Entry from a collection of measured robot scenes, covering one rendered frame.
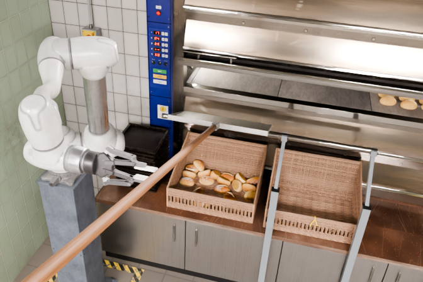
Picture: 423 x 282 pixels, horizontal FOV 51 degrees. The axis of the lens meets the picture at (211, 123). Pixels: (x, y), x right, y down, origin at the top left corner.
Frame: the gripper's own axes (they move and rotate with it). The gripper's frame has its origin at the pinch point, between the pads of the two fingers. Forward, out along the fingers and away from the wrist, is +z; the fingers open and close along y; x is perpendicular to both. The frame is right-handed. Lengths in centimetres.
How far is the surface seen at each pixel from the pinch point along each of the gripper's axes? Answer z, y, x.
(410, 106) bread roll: 111, -19, -163
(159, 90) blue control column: -46, -5, -149
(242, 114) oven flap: 10, 2, -156
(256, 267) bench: 36, 93, -132
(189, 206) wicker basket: -10, 59, -125
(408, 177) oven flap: 121, 26, -166
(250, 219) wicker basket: 28, 60, -126
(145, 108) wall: -57, 9, -158
